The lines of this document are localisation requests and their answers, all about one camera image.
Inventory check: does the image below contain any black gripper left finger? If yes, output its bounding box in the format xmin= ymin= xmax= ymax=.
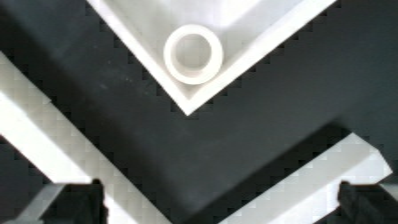
xmin=16 ymin=179 xmax=110 ymax=224

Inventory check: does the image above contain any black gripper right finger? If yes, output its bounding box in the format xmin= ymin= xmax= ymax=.
xmin=330 ymin=181 xmax=398 ymax=224

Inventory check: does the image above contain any white square tabletop part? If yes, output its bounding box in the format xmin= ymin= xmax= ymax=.
xmin=87 ymin=0 xmax=336 ymax=114

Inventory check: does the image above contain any white U-shaped obstacle fence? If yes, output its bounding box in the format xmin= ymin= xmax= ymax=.
xmin=0 ymin=53 xmax=393 ymax=224

